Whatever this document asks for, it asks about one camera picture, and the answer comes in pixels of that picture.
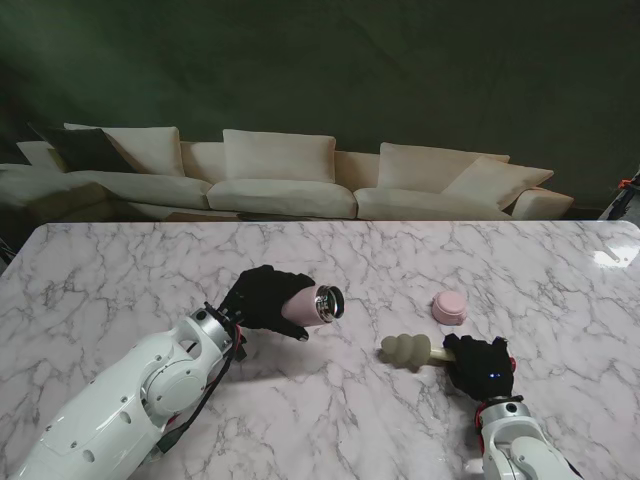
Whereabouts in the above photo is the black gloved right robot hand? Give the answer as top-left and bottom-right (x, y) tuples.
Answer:
(442, 334), (517, 404)

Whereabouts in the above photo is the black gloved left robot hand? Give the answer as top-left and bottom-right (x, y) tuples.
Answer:
(218, 265), (318, 344)

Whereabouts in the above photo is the pink thermos body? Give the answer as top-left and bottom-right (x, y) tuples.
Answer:
(281, 283), (346, 326)

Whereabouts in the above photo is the pink thermos lid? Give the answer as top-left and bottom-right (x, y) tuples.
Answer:
(430, 292), (469, 326)

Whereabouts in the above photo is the sponge cup brush red handle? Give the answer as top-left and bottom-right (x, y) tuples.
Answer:
(380, 333), (517, 374)

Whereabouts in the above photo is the cream fabric sofa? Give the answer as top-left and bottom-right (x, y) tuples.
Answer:
(0, 123), (576, 222)

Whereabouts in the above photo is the cream sofa cushion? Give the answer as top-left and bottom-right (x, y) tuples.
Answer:
(377, 142), (512, 194)
(222, 128), (337, 184)
(441, 155), (555, 211)
(63, 123), (182, 177)

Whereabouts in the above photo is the dark brown sofa cushion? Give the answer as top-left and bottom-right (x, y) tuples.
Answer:
(28, 122), (137, 175)

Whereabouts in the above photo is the white stand with orange clamp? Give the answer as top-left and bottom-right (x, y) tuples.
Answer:
(599, 168), (640, 221)

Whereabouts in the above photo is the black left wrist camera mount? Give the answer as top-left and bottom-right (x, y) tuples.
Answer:
(230, 327), (250, 362)

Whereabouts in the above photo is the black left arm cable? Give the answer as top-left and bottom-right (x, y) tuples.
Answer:
(154, 324), (250, 459)

